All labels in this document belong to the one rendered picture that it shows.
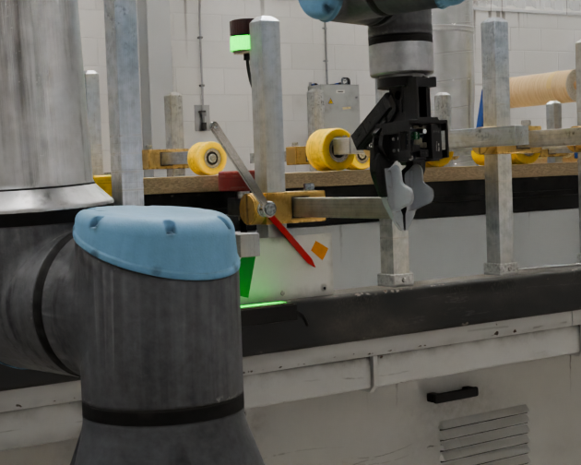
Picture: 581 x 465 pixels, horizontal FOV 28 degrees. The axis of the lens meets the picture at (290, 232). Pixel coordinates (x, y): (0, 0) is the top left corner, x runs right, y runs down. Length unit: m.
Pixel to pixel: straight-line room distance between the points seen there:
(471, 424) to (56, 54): 1.53
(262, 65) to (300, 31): 8.55
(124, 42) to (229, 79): 8.27
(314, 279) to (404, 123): 0.39
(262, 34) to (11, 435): 0.71
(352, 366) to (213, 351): 0.95
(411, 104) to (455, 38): 4.40
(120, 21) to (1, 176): 0.58
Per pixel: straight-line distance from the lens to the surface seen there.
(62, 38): 1.17
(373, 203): 1.67
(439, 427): 2.41
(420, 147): 1.60
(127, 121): 1.70
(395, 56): 1.60
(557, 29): 12.23
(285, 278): 1.83
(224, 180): 1.95
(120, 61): 1.70
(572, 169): 2.58
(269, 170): 1.81
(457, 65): 5.99
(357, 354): 1.95
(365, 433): 2.29
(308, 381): 1.91
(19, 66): 1.16
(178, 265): 1.01
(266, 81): 1.82
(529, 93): 9.35
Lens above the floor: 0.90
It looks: 3 degrees down
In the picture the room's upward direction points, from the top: 2 degrees counter-clockwise
